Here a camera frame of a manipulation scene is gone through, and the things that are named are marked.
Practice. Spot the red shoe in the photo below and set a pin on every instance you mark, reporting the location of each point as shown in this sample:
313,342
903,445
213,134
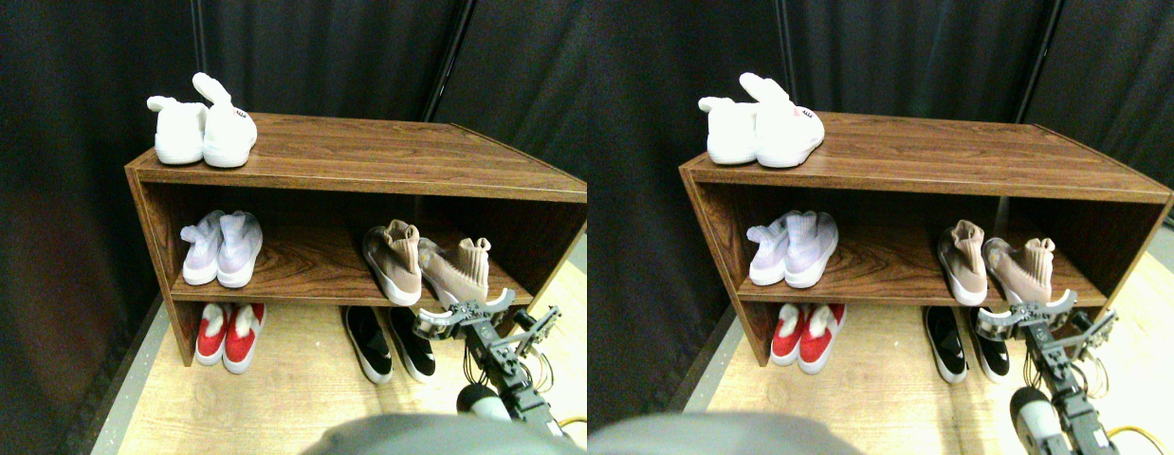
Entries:
210,341
242,343
786,341
819,343

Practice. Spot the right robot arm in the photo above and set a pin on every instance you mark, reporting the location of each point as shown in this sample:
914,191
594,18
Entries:
516,389
1061,408

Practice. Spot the brown shoe rack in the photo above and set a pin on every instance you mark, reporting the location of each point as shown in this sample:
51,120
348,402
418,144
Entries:
378,147
938,147

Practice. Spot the beige shoe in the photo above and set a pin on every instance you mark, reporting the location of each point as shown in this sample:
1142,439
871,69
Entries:
459,270
394,261
964,261
1023,270

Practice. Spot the white shoe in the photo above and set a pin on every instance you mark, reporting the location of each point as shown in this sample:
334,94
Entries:
788,137
729,137
229,137
177,137

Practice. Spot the lilac shoe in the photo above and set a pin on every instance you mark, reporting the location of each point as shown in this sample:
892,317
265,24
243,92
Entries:
201,256
813,251
240,251
767,256

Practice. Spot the black shoe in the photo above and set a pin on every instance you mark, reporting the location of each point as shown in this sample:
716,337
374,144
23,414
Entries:
412,349
991,351
945,346
367,346

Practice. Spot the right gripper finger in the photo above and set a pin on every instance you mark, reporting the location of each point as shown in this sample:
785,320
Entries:
999,324
497,303
1056,303
440,324

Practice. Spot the black curtain stand pole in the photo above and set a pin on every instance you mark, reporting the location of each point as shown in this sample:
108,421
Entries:
199,47
786,43
449,57
1039,57

